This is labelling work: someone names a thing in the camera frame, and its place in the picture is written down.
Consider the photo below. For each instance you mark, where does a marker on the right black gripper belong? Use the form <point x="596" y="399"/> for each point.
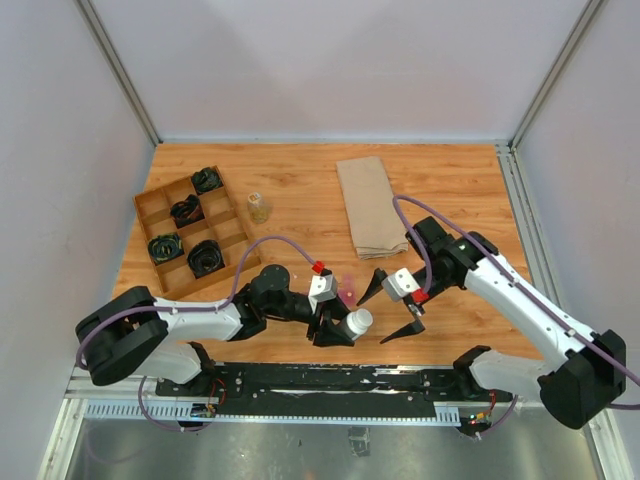
<point x="375" y="285"/>

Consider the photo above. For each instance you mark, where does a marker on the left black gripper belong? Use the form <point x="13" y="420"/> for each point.
<point x="329" y="333"/>

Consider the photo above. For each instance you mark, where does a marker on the white capped pill bottle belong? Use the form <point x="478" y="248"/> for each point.
<point x="357" y="323"/>

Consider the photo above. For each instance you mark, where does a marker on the pink weekly pill organizer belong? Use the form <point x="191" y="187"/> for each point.
<point x="347" y="290"/>

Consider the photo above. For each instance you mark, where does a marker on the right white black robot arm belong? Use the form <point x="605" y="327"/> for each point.
<point x="579" y="373"/>

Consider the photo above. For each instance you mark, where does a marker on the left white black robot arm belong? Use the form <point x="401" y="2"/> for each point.
<point x="139" y="334"/>

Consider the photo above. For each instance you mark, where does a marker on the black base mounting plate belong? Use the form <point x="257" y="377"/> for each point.
<point x="323" y="383"/>

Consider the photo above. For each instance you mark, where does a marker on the clear bottle yellow capsules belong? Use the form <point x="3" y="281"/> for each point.
<point x="258" y="208"/>

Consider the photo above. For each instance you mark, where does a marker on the wooden compartment tray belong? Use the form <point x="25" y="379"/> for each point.
<point x="193" y="233"/>

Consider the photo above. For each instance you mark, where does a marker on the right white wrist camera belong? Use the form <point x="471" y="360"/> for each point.
<point x="396" y="284"/>

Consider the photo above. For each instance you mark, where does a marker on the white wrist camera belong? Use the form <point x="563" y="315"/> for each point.
<point x="323" y="286"/>
<point x="396" y="284"/>

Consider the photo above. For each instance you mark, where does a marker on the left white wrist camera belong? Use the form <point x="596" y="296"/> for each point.
<point x="323" y="286"/>

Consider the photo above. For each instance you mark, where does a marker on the grey slotted cable duct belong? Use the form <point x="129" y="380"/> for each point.
<point x="300" y="411"/>

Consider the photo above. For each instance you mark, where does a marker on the left aluminium frame post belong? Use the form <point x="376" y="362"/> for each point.
<point x="99" y="33"/>

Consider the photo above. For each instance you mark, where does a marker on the aluminium frame post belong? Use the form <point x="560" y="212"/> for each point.
<point x="576" y="36"/>
<point x="99" y="33"/>

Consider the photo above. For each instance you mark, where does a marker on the right aluminium frame post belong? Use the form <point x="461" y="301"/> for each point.
<point x="576" y="36"/>

